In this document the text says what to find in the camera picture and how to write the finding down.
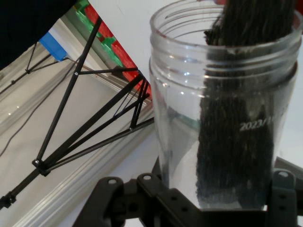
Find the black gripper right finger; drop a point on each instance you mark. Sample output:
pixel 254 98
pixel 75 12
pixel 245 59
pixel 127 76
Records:
pixel 284 201

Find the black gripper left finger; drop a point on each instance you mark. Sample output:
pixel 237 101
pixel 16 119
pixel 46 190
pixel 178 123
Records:
pixel 132 205

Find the large red foam block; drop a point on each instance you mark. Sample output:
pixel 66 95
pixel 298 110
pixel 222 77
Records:
pixel 127 63

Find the blue plastic box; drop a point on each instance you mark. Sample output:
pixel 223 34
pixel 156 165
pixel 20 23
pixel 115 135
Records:
pixel 53 46

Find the small black tripod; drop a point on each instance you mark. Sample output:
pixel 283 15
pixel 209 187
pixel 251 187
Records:
pixel 26 71

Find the clear plastic jar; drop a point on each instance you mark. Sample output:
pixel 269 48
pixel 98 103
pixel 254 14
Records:
pixel 180 106

